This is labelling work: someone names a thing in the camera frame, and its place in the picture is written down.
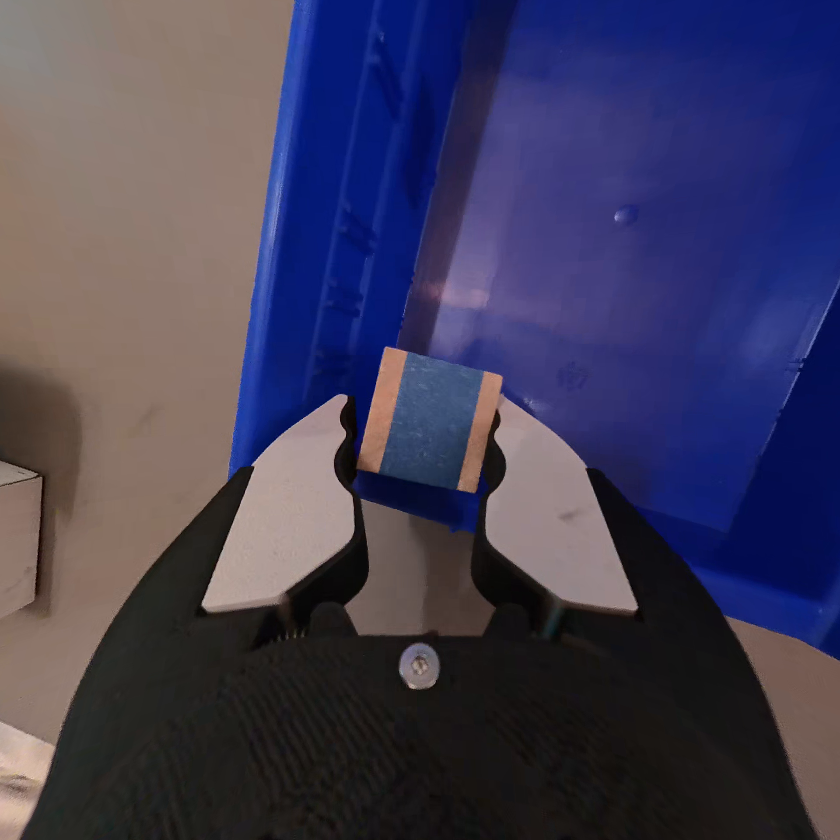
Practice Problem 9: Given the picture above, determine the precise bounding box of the white cardboard mailer box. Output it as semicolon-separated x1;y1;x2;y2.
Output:
0;459;43;619

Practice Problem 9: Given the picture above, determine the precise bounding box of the wooden cube with blue tape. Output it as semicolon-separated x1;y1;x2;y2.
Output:
356;346;505;492

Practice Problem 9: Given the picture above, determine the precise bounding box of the person's white shirt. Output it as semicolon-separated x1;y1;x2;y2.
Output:
0;722;56;840

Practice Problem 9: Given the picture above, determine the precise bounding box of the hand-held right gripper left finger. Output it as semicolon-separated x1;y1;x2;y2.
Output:
199;394;370;614

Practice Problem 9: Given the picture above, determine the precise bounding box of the blue plastic bin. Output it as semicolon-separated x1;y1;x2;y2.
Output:
228;0;840;660

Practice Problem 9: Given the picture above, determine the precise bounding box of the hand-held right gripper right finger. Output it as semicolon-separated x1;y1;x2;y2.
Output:
470;395;640;618

